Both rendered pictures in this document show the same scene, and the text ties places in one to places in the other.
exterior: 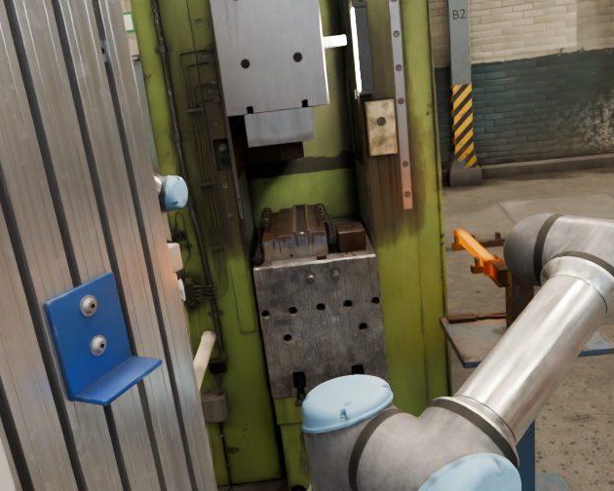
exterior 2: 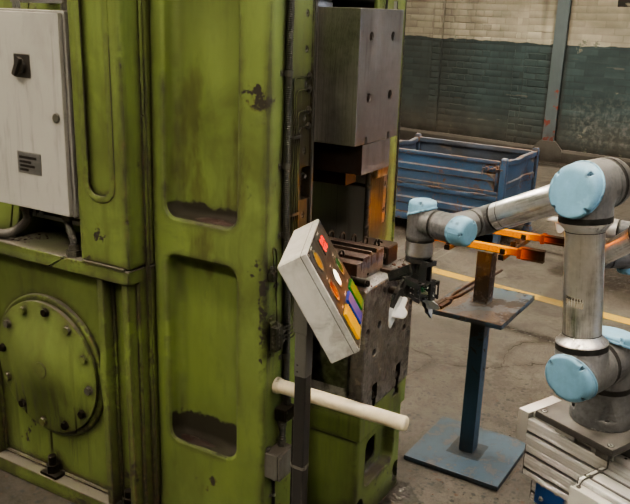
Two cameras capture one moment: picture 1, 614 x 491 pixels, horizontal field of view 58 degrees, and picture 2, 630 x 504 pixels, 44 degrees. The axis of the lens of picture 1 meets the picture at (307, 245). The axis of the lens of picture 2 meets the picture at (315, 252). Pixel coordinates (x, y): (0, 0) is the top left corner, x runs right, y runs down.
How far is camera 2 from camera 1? 2.38 m
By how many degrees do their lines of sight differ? 58
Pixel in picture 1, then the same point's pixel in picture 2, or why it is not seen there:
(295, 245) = (370, 264)
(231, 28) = (366, 65)
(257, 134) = (366, 163)
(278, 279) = (377, 296)
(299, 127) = (383, 155)
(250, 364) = not seen: hidden behind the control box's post
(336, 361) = (390, 364)
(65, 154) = not seen: outside the picture
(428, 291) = not seen: hidden behind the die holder
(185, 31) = (300, 56)
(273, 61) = (380, 97)
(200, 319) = (273, 365)
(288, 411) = (365, 425)
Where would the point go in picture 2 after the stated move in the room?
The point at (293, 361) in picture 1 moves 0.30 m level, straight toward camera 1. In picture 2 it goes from (374, 374) to (460, 395)
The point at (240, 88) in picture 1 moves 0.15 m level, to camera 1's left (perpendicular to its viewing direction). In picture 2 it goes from (364, 120) to (340, 125)
